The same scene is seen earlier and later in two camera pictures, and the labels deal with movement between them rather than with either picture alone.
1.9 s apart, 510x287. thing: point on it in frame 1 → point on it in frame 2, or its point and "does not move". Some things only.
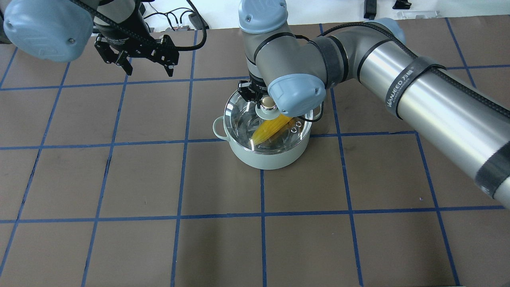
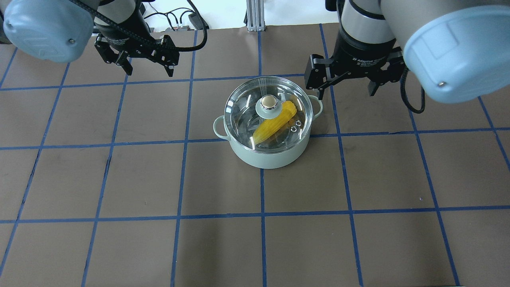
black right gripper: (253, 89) → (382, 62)
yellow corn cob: (268, 127) does not move
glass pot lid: (261, 127) does not move
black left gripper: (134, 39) does not move
